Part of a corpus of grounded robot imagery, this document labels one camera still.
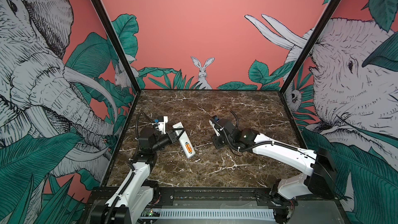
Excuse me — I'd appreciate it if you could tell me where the white slotted cable duct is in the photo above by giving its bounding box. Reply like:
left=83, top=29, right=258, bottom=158
left=139, top=208, right=276, bottom=220

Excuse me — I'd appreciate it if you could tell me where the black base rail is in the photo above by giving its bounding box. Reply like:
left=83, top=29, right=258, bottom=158
left=87, top=187, right=335, bottom=207

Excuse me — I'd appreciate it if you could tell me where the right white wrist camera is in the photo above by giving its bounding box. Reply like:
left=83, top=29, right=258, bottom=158
left=209, top=116, right=220, bottom=137

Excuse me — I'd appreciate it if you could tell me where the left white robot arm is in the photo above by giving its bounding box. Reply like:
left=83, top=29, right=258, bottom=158
left=89, top=123, right=186, bottom=224

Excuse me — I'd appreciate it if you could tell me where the left black frame post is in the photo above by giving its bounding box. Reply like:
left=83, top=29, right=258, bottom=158
left=90, top=0, right=141, bottom=95

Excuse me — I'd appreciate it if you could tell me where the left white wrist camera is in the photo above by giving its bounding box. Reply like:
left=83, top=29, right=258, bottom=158
left=152, top=116, right=169, bottom=134

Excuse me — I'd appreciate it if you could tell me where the right black frame post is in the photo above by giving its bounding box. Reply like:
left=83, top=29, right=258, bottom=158
left=279, top=0, right=341, bottom=95

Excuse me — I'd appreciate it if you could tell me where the small green circuit board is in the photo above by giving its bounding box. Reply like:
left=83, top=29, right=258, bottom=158
left=141, top=208, right=161, bottom=218

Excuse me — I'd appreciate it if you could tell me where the white remote control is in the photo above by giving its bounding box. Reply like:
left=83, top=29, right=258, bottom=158
left=173, top=122, right=195, bottom=159

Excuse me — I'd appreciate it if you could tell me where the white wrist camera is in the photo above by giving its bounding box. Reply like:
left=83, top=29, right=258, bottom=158
left=209, top=116, right=220, bottom=137
left=152, top=116, right=169, bottom=134

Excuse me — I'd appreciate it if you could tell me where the black frame post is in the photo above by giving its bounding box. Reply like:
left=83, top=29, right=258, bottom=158
left=279, top=0, right=341, bottom=95
left=90, top=0, right=141, bottom=95

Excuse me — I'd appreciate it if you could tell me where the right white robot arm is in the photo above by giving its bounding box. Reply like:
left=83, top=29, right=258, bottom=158
left=209, top=116, right=337, bottom=201

